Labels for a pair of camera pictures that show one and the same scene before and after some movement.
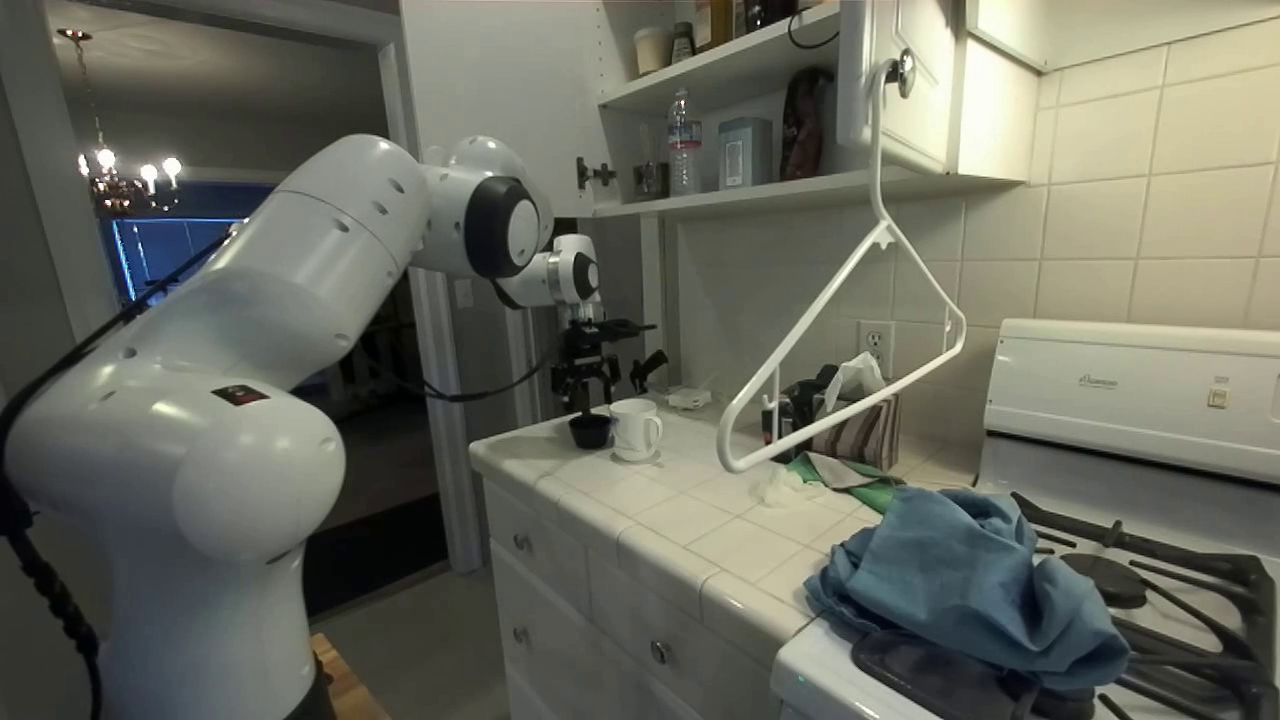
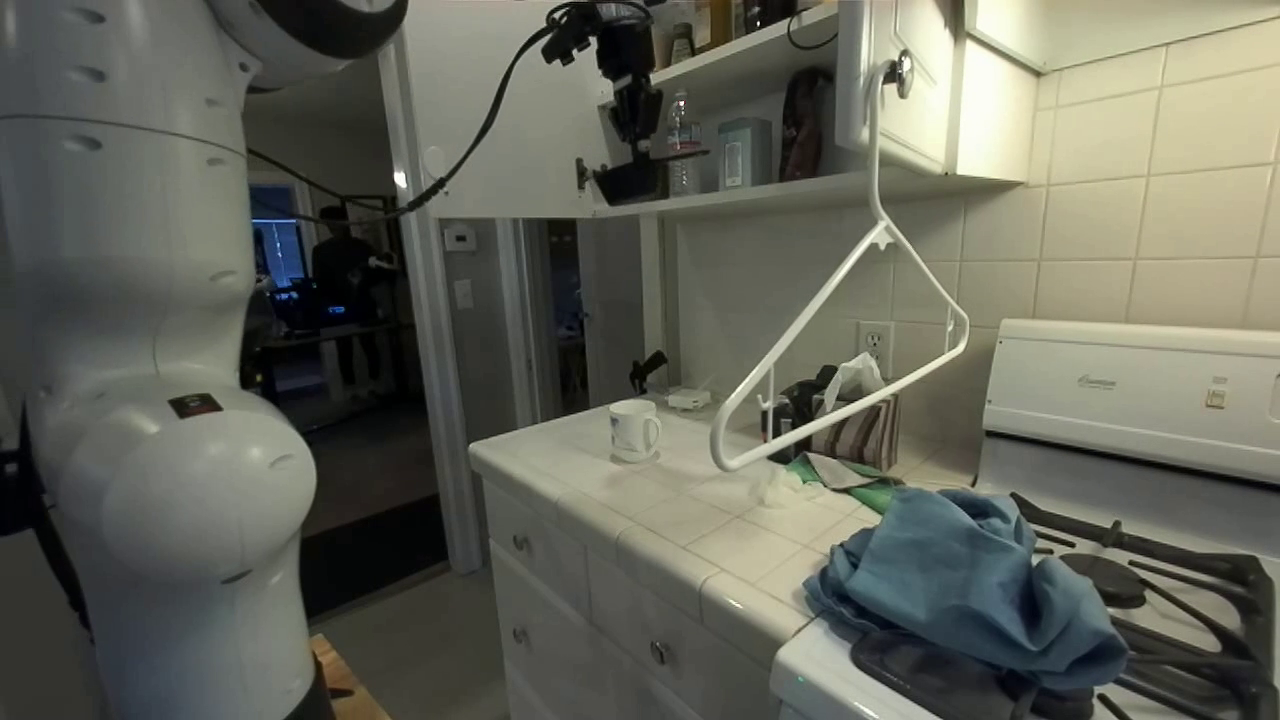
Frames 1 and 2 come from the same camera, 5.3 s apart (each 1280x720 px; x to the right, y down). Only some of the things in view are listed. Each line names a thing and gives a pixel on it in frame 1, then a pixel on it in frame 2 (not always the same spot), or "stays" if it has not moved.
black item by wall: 637,369 stays
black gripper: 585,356 → 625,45
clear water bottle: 685,144 stays
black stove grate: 1199,629 stays
